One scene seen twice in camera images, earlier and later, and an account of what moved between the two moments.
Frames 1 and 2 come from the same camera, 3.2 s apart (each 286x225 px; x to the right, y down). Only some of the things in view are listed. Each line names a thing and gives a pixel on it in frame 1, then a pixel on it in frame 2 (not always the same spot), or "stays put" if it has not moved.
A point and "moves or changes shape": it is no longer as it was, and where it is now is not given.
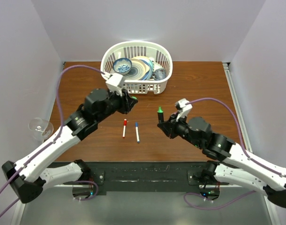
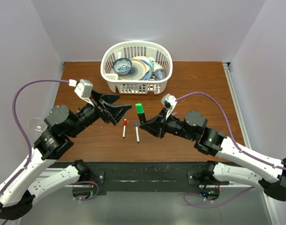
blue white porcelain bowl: (122, 66) stays put
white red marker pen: (124, 131) stays put
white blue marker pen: (137, 134) stays put
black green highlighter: (160, 115) moves or changes shape
